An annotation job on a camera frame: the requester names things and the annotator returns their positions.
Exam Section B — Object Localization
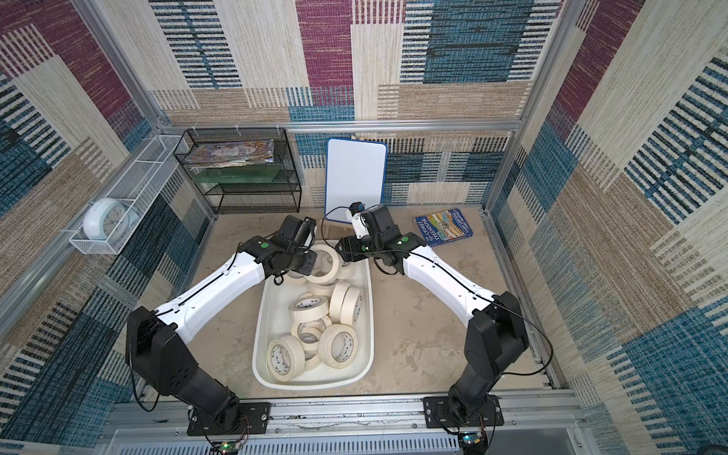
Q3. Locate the green book on shelf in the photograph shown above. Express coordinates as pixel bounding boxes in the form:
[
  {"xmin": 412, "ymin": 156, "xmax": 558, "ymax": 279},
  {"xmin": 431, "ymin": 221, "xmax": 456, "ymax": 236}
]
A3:
[{"xmin": 193, "ymin": 165, "xmax": 282, "ymax": 184}]

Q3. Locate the upright tape roll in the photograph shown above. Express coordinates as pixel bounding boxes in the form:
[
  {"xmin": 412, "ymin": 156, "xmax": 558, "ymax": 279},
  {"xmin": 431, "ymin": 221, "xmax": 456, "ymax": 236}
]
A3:
[
  {"xmin": 339, "ymin": 286, "xmax": 363, "ymax": 326},
  {"xmin": 329, "ymin": 281, "xmax": 350, "ymax": 323}
]

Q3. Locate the white board blue frame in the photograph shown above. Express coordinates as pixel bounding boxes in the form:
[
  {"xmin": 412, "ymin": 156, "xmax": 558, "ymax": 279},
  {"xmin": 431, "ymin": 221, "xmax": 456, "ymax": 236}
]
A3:
[{"xmin": 324, "ymin": 138, "xmax": 389, "ymax": 223}]

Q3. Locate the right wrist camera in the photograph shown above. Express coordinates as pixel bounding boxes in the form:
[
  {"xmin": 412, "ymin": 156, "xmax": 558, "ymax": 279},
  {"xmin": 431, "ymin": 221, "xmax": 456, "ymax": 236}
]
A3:
[{"xmin": 348, "ymin": 202, "xmax": 369, "ymax": 239}]

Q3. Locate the tape roll front right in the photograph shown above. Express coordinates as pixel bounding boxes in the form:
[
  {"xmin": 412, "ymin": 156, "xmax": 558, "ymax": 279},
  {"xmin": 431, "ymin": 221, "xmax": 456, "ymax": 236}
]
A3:
[{"xmin": 318, "ymin": 324, "xmax": 358, "ymax": 370}]

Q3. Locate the white plastic storage box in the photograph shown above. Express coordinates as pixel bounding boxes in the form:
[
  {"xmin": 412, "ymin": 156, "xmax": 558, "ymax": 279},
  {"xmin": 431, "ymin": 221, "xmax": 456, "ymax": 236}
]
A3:
[{"xmin": 252, "ymin": 243, "xmax": 375, "ymax": 391}]

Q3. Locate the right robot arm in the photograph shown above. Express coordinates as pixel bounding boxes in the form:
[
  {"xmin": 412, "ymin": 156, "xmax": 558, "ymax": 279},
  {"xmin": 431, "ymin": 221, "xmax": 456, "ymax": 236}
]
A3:
[{"xmin": 336, "ymin": 202, "xmax": 530, "ymax": 427}]

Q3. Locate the white round alarm clock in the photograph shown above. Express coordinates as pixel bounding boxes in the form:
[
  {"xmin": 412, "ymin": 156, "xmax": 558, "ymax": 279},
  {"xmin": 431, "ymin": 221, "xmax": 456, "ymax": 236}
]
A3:
[{"xmin": 83, "ymin": 198, "xmax": 140, "ymax": 244}]

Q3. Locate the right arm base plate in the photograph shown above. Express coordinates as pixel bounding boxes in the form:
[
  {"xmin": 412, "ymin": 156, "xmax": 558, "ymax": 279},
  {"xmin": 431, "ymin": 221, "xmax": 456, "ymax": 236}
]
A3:
[{"xmin": 421, "ymin": 394, "xmax": 504, "ymax": 430}]

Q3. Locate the black wire mesh shelf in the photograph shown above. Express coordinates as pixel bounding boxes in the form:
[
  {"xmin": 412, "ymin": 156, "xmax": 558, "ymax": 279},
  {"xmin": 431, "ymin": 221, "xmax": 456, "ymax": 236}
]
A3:
[{"xmin": 174, "ymin": 127, "xmax": 303, "ymax": 215}]

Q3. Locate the white wire wall basket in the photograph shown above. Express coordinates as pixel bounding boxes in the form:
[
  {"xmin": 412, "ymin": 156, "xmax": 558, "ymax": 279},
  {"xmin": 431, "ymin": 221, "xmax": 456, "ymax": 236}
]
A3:
[{"xmin": 69, "ymin": 135, "xmax": 180, "ymax": 255}]

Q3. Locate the blue storey book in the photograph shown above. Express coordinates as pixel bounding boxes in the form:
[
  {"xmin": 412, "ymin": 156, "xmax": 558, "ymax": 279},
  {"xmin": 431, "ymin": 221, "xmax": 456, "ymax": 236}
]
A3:
[{"xmin": 414, "ymin": 209, "xmax": 473, "ymax": 246}]

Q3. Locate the flat tape roll centre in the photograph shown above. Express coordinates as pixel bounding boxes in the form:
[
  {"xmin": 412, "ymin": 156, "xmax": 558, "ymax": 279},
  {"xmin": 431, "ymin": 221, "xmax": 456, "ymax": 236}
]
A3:
[{"xmin": 288, "ymin": 296, "xmax": 329, "ymax": 323}]

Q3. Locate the upright tape roll left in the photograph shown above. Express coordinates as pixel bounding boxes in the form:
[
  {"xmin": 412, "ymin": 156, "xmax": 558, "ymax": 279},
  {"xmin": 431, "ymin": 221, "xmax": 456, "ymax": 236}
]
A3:
[{"xmin": 329, "ymin": 281, "xmax": 350, "ymax": 323}]

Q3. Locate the colourful book on shelf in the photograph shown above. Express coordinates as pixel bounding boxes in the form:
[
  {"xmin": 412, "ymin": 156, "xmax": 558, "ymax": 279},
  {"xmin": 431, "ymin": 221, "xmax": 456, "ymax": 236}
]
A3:
[{"xmin": 182, "ymin": 140, "xmax": 275, "ymax": 168}]

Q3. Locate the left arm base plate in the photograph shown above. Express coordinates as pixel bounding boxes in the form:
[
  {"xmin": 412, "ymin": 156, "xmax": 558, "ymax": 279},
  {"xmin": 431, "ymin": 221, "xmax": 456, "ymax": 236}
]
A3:
[{"xmin": 187, "ymin": 401, "xmax": 271, "ymax": 437}]

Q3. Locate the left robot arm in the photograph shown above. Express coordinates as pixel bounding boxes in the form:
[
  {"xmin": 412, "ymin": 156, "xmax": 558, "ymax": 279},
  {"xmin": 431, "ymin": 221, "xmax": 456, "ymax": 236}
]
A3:
[{"xmin": 126, "ymin": 215, "xmax": 317, "ymax": 433}]

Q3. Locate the upright tape roll right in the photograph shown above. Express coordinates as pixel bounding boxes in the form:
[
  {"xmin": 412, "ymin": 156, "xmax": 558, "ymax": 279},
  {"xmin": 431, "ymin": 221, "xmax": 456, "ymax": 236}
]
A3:
[{"xmin": 339, "ymin": 286, "xmax": 363, "ymax": 326}]

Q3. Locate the tape roll lower centre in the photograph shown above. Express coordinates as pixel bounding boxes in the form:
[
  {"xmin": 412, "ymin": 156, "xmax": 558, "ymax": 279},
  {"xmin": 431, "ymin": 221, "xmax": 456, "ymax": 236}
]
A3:
[{"xmin": 291, "ymin": 316, "xmax": 333, "ymax": 356}]

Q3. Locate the masking tape roll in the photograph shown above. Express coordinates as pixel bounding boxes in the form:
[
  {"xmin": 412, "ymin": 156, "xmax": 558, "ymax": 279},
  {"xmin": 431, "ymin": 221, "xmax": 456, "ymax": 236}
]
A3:
[
  {"xmin": 307, "ymin": 280, "xmax": 337, "ymax": 298},
  {"xmin": 306, "ymin": 244, "xmax": 342, "ymax": 286}
]

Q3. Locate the tape roll front left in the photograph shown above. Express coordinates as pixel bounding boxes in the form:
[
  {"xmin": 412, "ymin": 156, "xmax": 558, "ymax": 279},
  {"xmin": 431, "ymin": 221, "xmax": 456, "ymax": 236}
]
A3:
[{"xmin": 265, "ymin": 335, "xmax": 306, "ymax": 382}]

